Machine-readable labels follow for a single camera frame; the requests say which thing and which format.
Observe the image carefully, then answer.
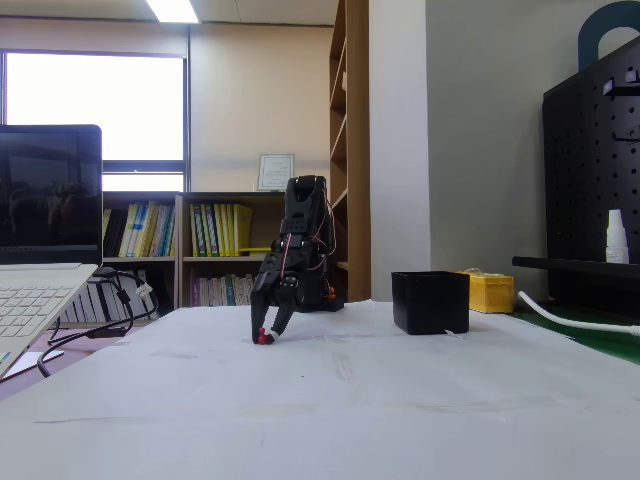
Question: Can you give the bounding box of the black square container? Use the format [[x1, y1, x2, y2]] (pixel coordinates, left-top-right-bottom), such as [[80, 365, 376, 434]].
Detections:
[[390, 270, 471, 336]]

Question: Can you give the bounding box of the yellow cardboard box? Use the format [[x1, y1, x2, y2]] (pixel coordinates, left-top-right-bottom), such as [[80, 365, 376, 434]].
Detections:
[[457, 268, 516, 315]]

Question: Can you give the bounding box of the low wooden bookshelf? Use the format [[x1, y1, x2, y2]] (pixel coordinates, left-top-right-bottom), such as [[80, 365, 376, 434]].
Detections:
[[102, 191, 296, 311]]

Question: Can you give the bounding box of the thick yellow book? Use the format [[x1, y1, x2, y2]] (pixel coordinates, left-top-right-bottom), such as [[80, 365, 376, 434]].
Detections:
[[233, 203, 254, 257]]

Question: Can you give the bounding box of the white taped paper cover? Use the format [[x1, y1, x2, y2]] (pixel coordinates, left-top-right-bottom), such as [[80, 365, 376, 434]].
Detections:
[[0, 298, 640, 480]]

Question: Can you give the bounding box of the green striped book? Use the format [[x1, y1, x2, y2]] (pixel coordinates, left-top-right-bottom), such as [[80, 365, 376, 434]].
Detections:
[[198, 202, 209, 258]]

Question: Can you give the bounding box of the yellow green book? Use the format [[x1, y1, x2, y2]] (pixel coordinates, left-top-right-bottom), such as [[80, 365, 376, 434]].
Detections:
[[189, 203, 201, 258]]

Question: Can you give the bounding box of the framed white certificate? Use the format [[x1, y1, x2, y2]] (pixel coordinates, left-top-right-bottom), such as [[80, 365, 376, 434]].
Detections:
[[258, 153, 296, 193]]

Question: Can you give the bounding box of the tall wooden bookshelf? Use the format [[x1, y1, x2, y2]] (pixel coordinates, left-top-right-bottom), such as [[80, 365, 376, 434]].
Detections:
[[328, 0, 371, 303]]

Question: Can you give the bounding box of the black book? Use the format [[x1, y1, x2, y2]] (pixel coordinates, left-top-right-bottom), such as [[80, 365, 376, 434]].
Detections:
[[106, 207, 129, 258]]

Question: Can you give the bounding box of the white card sheet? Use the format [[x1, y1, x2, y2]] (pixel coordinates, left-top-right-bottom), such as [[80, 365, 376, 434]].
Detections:
[[4, 350, 66, 376]]

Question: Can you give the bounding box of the white laptop dark screen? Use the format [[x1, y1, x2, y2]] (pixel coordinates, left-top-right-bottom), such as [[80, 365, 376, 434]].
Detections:
[[0, 123, 104, 381]]

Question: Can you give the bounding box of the rectangular ceiling light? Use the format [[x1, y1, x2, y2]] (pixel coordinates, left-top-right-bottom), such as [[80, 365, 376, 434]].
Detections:
[[144, 0, 201, 24]]

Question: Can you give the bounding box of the black pegboard stand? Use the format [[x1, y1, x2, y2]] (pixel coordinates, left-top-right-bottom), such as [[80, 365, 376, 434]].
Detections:
[[512, 33, 640, 314]]

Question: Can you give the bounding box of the small white dropper bottle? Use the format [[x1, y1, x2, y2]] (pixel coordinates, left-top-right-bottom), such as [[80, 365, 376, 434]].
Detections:
[[604, 209, 630, 265]]

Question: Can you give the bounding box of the dark teal arch panel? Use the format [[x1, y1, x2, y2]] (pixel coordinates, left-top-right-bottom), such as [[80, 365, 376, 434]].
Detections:
[[577, 0, 640, 71]]

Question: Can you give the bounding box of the red white servo wire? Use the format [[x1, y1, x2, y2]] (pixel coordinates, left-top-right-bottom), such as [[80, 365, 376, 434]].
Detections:
[[280, 232, 296, 279]]

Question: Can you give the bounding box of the black cable white connector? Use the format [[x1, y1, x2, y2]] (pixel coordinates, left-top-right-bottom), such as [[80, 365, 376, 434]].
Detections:
[[47, 269, 161, 346]]

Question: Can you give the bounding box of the thick black cable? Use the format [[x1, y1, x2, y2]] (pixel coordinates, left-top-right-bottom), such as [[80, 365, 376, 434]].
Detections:
[[37, 269, 135, 379]]

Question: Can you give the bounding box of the window with dark frame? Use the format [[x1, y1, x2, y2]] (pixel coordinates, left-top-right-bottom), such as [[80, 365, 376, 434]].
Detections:
[[0, 48, 190, 194]]

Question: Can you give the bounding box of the white power cable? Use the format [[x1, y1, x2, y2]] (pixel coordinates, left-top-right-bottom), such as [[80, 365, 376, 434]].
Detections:
[[517, 290, 640, 337]]

